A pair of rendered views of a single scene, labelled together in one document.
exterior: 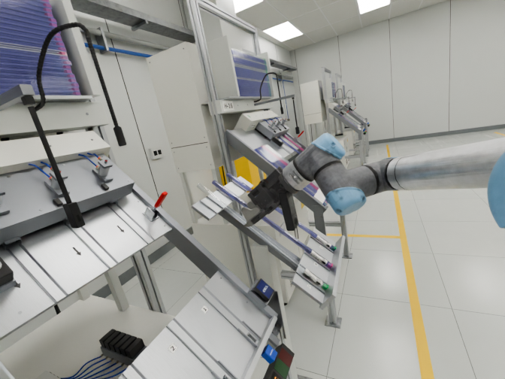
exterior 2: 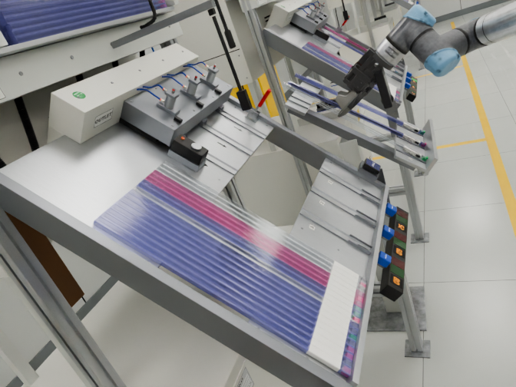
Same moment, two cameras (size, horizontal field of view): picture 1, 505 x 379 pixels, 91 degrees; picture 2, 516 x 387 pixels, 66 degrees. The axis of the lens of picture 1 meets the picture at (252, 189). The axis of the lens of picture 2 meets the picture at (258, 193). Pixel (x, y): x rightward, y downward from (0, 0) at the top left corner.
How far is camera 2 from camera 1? 0.60 m
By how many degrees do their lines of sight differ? 8
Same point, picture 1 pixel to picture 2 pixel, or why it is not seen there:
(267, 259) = (357, 153)
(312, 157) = (407, 29)
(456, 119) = not seen: outside the picture
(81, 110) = not seen: hidden behind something
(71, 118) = (161, 32)
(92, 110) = not seen: hidden behind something
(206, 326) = (337, 192)
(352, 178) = (447, 41)
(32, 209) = (189, 110)
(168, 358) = (322, 207)
